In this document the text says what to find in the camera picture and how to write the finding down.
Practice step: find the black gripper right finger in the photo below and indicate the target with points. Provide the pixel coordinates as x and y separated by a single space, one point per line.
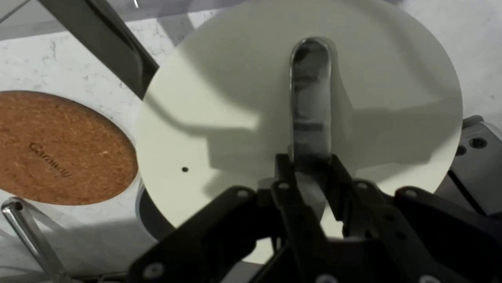
428 225

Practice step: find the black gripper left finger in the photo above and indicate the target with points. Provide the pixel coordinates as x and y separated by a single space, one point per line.
209 229

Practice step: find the cream round plate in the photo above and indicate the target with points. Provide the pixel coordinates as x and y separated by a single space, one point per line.
225 94

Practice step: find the round cork trivet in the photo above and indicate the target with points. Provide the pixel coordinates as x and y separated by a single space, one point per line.
63 151

